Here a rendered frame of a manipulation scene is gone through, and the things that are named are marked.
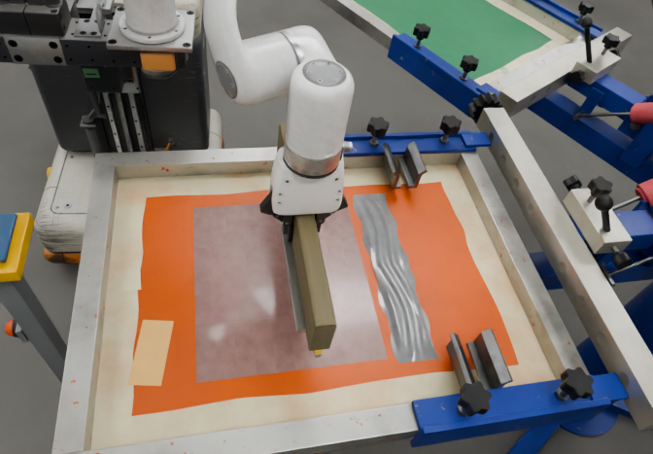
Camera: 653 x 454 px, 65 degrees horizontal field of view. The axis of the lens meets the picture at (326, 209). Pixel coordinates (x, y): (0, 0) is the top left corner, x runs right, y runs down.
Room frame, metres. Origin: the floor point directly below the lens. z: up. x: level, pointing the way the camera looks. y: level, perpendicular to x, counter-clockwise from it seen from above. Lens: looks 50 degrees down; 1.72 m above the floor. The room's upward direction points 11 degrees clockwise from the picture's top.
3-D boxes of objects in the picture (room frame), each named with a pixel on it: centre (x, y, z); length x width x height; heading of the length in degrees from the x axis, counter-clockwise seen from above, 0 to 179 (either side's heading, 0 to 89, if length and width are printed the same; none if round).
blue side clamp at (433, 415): (0.31, -0.32, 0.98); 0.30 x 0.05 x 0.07; 109
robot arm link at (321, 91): (0.52, 0.05, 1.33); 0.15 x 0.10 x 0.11; 44
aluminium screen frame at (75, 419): (0.50, -0.01, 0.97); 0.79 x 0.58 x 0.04; 109
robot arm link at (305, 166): (0.49, 0.03, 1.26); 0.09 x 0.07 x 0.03; 109
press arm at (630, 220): (0.68, -0.54, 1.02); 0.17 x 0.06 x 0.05; 109
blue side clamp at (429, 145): (0.84, -0.15, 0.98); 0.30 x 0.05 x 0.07; 109
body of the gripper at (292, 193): (0.49, 0.03, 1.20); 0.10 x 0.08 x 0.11; 109
